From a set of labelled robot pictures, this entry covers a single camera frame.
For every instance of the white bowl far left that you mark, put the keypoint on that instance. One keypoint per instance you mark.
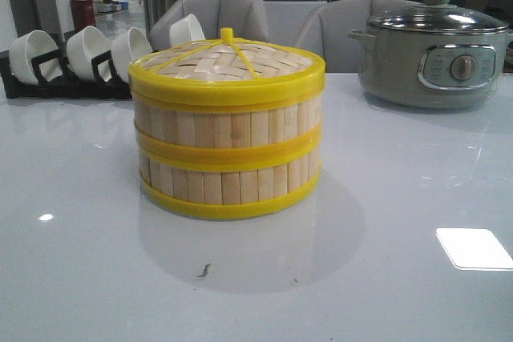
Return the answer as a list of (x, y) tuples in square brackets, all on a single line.
[(26, 47)]

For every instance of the bamboo steamer basket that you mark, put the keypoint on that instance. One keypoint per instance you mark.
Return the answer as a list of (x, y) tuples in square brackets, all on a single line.
[(227, 137), (230, 194)]

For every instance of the grey chair right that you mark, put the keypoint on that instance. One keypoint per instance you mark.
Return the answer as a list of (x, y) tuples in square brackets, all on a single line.
[(325, 30)]

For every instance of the glass pot lid with knob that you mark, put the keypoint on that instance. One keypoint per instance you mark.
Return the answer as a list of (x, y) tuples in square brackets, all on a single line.
[(440, 17)]

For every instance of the woven bamboo steamer lid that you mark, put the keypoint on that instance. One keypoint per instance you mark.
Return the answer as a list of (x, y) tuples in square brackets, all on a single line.
[(227, 74)]

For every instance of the grey-green electric cooking pot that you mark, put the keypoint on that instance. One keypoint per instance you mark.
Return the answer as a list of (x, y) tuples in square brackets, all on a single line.
[(440, 71)]

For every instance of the white bowl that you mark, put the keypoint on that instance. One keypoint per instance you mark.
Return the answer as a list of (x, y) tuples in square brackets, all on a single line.
[(26, 47), (82, 48), (126, 48)]

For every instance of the black dish rack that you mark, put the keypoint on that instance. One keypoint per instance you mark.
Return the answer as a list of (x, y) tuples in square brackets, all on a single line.
[(106, 85)]

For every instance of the red bin background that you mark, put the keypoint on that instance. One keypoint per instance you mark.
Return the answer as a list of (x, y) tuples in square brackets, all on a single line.
[(82, 13)]

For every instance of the grey chair left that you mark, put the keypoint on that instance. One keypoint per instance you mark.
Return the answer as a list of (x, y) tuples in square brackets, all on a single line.
[(247, 18)]

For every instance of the white bowl right end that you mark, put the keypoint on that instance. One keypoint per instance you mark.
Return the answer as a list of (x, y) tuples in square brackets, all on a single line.
[(187, 29)]

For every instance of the grey chair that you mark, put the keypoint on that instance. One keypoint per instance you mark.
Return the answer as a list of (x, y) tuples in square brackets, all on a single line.
[(247, 18), (325, 30)]

